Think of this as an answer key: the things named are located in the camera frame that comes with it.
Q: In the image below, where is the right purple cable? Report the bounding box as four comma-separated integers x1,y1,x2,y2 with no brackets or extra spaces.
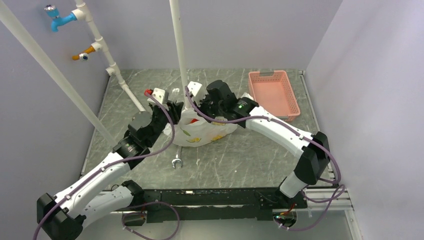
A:
184,86,346,204

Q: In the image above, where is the purple cable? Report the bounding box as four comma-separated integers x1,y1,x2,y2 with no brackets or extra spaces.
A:
32,94,176,240
184,86,346,204

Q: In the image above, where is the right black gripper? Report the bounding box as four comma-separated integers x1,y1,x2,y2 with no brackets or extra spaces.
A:
192,92,226,124

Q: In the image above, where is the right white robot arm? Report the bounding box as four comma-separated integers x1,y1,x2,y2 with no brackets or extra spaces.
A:
185,80,331,208

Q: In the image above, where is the white PVC pipe frame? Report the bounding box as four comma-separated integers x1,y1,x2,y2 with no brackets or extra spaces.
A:
0,0,194,147

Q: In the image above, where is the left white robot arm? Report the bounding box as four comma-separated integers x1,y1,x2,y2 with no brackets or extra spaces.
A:
32,100,184,240

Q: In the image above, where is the red fake fruit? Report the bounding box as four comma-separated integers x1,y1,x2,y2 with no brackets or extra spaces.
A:
189,118,199,125

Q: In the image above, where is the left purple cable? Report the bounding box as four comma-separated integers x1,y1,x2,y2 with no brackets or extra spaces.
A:
32,94,176,240

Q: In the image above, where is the orange plastic faucet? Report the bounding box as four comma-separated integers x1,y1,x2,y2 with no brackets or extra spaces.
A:
71,46,96,61

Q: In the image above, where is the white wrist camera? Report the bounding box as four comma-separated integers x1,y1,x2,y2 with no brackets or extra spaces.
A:
187,81,207,106
144,87,169,104

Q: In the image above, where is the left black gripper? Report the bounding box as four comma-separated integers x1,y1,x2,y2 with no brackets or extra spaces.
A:
146,99,184,147

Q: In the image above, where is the white plastic bag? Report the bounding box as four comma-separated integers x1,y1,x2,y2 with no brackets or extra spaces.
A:
173,107,238,148

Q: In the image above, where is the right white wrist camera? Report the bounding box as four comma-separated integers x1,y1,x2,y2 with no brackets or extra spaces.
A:
187,81,207,106

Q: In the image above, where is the silver open-end wrench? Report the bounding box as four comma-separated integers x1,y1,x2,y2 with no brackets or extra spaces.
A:
171,146,184,169

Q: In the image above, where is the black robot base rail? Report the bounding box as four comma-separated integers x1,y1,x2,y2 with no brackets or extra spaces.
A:
109,187,309,228

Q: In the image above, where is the pink plastic basket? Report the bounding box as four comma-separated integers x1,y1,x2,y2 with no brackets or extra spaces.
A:
248,70,301,122

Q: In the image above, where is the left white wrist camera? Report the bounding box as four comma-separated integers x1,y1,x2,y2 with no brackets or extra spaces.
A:
144,87,169,104

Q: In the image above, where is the blue plastic faucet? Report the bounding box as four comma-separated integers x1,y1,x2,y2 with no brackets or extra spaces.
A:
44,4,78,32

